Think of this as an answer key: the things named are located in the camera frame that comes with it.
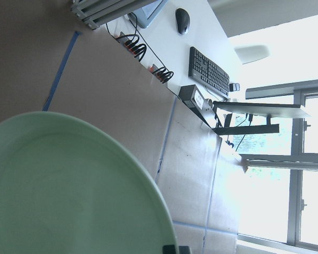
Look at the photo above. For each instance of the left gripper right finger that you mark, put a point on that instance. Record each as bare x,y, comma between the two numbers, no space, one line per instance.
184,250

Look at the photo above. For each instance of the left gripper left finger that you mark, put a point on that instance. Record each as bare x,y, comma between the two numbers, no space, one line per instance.
169,249

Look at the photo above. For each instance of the mint green plate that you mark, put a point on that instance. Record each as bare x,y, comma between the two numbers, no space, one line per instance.
68,187

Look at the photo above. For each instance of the black mini computer box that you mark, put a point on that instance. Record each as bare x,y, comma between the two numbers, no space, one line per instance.
191,96

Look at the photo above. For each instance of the black keyboard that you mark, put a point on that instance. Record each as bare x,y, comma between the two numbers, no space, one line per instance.
206,72

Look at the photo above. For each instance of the black computer mouse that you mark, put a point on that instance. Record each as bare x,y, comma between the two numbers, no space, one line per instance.
182,21

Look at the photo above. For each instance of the aluminium frame post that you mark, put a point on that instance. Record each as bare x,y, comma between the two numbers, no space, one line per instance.
95,13

